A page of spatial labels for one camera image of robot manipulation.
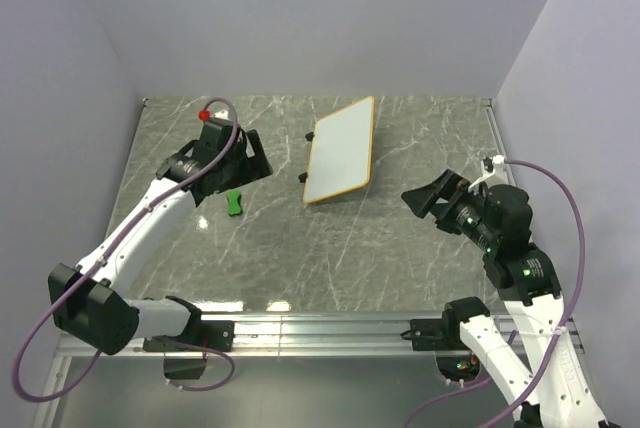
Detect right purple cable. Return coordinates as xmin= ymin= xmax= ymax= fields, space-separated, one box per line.
xmin=402 ymin=158 xmax=586 ymax=428

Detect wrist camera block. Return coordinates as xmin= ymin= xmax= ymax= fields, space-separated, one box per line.
xmin=193 ymin=109 xmax=233 ymax=164
xmin=484 ymin=184 xmax=533 ymax=256

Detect green whiteboard eraser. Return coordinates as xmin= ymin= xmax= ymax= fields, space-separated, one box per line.
xmin=226 ymin=189 xmax=243 ymax=217

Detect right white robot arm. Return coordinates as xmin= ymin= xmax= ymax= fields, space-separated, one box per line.
xmin=401 ymin=170 xmax=611 ymax=427

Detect black whiteboard stand feet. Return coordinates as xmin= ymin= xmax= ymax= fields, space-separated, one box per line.
xmin=297 ymin=131 xmax=315 ymax=184

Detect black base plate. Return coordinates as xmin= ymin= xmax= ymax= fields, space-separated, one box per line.
xmin=400 ymin=318 xmax=466 ymax=352
xmin=142 ymin=319 xmax=235 ymax=352

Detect aluminium mounting rail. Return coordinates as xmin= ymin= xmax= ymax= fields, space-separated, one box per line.
xmin=55 ymin=311 xmax=585 ymax=358

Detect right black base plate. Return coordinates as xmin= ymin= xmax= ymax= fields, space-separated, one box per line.
xmin=400 ymin=318 xmax=466 ymax=352

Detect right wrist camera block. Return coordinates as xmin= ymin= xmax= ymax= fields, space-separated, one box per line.
xmin=484 ymin=184 xmax=533 ymax=256

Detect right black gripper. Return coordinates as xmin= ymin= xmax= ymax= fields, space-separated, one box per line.
xmin=400 ymin=166 xmax=497 ymax=248

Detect orange framed whiteboard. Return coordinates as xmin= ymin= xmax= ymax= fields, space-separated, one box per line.
xmin=303 ymin=96 xmax=375 ymax=204

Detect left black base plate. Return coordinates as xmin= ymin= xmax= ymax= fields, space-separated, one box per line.
xmin=142 ymin=319 xmax=235 ymax=352

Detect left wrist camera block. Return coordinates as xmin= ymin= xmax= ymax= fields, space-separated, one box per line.
xmin=193 ymin=109 xmax=233 ymax=164

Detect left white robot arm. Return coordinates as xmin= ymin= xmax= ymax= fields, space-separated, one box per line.
xmin=48 ymin=122 xmax=272 ymax=355

